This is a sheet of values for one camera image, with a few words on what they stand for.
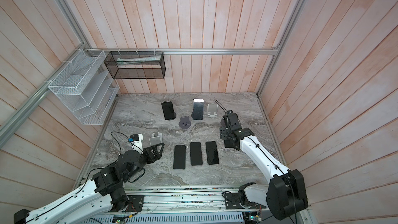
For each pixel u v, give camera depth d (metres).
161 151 0.69
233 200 0.73
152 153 0.65
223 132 0.76
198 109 1.02
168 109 0.98
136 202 0.73
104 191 0.51
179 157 0.89
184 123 0.98
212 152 0.97
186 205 0.73
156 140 0.90
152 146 0.65
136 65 1.04
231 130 0.63
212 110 1.04
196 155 0.88
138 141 0.66
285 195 0.40
